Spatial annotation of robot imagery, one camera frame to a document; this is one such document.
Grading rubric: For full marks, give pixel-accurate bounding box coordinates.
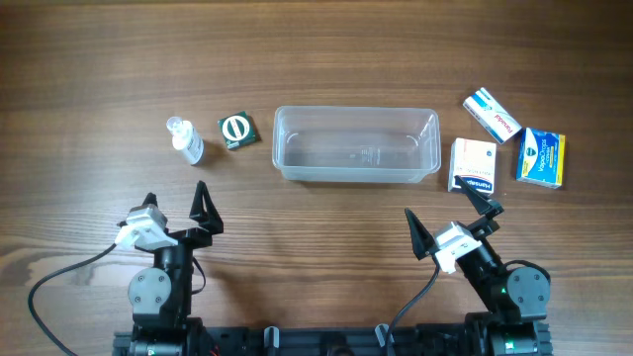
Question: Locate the clear plastic container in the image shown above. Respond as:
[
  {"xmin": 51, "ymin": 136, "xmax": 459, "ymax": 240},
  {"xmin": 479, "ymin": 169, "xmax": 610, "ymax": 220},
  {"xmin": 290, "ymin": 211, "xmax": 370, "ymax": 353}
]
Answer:
[{"xmin": 272, "ymin": 106, "xmax": 441, "ymax": 184}]

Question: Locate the left black camera cable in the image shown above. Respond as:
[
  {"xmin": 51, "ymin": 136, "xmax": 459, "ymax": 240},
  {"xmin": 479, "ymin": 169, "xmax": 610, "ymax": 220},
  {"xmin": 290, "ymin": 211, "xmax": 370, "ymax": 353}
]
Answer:
[{"xmin": 27, "ymin": 241, "xmax": 119, "ymax": 356}]

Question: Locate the white blue Panadol box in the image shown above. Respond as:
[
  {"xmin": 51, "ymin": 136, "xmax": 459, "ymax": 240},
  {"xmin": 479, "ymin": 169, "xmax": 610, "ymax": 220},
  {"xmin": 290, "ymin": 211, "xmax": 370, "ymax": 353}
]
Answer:
[{"xmin": 463, "ymin": 87, "xmax": 522, "ymax": 144}]

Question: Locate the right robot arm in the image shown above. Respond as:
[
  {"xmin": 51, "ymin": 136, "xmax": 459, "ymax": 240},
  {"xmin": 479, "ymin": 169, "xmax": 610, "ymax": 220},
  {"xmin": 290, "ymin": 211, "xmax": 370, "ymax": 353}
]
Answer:
[{"xmin": 383, "ymin": 175, "xmax": 553, "ymax": 355}]

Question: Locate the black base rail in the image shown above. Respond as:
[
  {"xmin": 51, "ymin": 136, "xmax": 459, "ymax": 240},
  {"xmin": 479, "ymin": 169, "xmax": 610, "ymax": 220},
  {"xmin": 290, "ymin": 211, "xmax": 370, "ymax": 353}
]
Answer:
[{"xmin": 112, "ymin": 323, "xmax": 554, "ymax": 356}]

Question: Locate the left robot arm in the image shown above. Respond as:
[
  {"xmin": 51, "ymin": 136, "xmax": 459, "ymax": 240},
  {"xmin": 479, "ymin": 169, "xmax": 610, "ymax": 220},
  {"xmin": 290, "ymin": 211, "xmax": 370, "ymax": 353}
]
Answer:
[{"xmin": 116, "ymin": 181, "xmax": 224, "ymax": 356}]

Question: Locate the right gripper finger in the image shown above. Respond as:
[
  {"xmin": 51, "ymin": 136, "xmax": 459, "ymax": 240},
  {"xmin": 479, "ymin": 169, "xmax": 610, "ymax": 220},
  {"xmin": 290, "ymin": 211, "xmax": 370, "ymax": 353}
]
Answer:
[
  {"xmin": 405, "ymin": 208, "xmax": 437, "ymax": 260},
  {"xmin": 455, "ymin": 175, "xmax": 504, "ymax": 220}
]

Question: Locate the green Zam-Buk ointment box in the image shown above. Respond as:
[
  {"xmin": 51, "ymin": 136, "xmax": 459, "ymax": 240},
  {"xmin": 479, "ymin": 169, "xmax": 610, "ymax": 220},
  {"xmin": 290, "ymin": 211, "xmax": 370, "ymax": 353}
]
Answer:
[{"xmin": 218, "ymin": 111, "xmax": 258, "ymax": 150}]

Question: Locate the white Hansaplast plaster box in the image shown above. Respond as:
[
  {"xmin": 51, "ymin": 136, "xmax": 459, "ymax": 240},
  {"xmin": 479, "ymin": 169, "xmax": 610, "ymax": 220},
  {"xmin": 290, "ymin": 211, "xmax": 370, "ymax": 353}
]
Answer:
[{"xmin": 448, "ymin": 137, "xmax": 497, "ymax": 195}]

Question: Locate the blue yellow VapoDrops box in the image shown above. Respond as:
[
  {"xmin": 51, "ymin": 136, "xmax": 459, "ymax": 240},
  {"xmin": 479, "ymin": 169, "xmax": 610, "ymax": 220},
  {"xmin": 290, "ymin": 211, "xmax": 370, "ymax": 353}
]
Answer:
[{"xmin": 516, "ymin": 128, "xmax": 567, "ymax": 189}]

